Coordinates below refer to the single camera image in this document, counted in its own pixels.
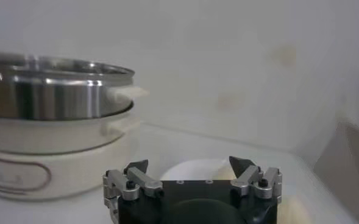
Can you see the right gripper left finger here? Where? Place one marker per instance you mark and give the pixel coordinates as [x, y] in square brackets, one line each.
[142, 179]

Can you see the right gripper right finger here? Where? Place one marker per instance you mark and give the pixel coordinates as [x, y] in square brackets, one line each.
[246, 176]

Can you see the stainless steel steamer basket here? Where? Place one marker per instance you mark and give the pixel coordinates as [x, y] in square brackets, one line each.
[60, 91]

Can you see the white round plate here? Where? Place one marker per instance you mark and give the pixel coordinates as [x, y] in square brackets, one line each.
[191, 170]

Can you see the cream electric cooking pot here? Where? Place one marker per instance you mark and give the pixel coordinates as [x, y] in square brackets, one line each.
[75, 164]

